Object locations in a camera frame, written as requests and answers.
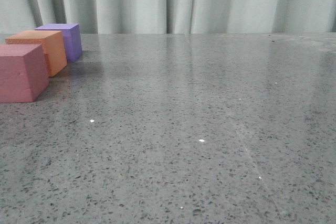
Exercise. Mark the purple foam cube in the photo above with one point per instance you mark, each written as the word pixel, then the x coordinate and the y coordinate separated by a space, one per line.
pixel 71 36

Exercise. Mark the grey pleated curtain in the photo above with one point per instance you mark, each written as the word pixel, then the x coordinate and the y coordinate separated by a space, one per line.
pixel 172 16

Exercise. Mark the orange foam cube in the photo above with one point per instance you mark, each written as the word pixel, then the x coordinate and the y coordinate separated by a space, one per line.
pixel 52 43

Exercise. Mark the pink foam cube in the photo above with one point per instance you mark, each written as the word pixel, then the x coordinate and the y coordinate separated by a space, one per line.
pixel 23 72

